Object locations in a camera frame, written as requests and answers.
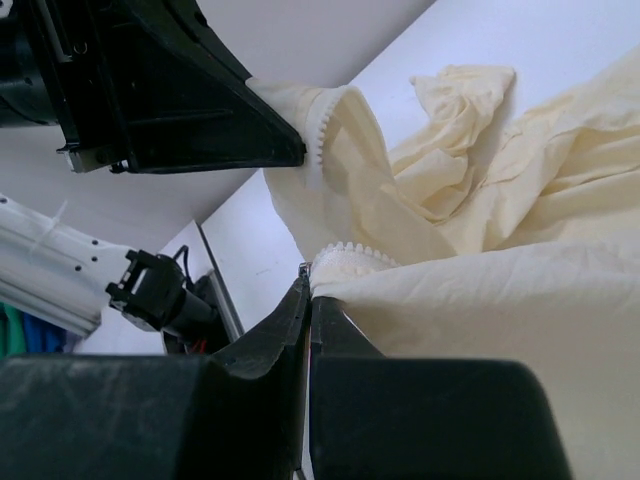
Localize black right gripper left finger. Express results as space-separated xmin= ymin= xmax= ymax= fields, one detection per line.
xmin=1 ymin=275 xmax=311 ymax=479

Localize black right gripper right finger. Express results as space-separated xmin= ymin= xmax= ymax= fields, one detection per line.
xmin=309 ymin=297 xmax=571 ymax=479

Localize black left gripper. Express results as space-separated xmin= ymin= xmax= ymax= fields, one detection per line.
xmin=1 ymin=0 xmax=306 ymax=174

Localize cream yellow jacket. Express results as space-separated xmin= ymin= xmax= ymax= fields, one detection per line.
xmin=248 ymin=50 xmax=639 ymax=479

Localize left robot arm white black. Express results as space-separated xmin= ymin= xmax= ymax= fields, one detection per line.
xmin=1 ymin=1 xmax=306 ymax=336

